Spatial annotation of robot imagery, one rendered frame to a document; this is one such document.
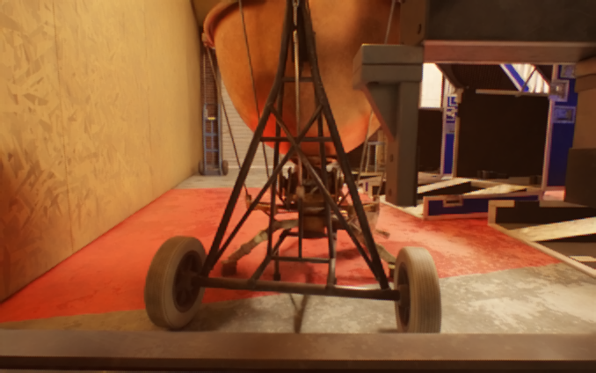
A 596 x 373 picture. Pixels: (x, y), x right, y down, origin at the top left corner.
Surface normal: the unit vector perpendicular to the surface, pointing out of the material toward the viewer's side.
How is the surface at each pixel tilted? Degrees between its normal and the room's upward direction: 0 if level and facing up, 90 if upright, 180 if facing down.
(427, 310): 76
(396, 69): 90
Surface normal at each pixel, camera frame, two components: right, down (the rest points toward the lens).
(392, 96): 0.00, 0.11
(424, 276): -0.10, -0.62
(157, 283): -0.13, -0.21
